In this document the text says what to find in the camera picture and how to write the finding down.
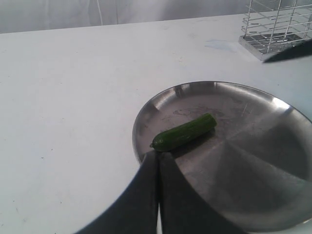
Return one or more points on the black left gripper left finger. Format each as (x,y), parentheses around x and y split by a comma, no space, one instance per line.
(136,209)

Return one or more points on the round stainless steel plate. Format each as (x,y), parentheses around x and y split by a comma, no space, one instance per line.
(254,167)

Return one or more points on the black kitchen knife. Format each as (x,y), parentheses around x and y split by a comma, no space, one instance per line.
(299,51)

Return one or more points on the green cucumber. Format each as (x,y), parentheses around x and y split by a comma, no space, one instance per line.
(183,134)

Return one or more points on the chrome wire utensil rack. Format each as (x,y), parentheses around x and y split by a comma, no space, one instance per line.
(271,26)

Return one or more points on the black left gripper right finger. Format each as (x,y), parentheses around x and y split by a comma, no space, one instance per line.
(182,210)

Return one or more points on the white backdrop curtain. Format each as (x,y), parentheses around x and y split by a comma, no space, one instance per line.
(32,15)

